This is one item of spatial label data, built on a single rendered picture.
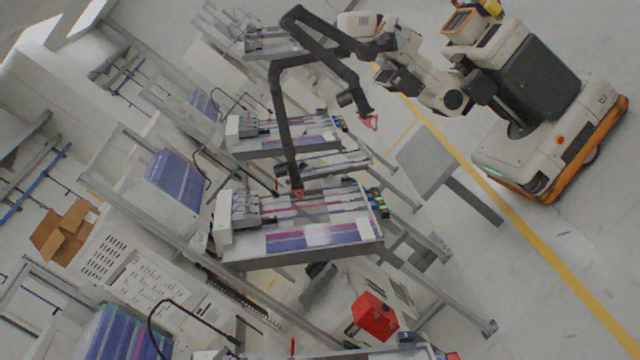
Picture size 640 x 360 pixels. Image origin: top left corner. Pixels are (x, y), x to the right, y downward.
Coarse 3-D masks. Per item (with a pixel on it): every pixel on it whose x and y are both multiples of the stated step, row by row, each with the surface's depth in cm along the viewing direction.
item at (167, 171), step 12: (156, 156) 311; (168, 156) 311; (156, 168) 289; (168, 168) 299; (180, 168) 310; (192, 168) 321; (156, 180) 278; (168, 180) 288; (180, 180) 297; (192, 180) 308; (204, 180) 319; (168, 192) 278; (180, 192) 287; (192, 192) 296; (192, 204) 285
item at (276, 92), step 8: (272, 80) 311; (272, 88) 313; (280, 88) 315; (272, 96) 316; (280, 96) 316; (280, 104) 316; (280, 112) 317; (280, 120) 317; (280, 128) 318; (288, 128) 319; (280, 136) 319; (288, 136) 319; (288, 144) 318
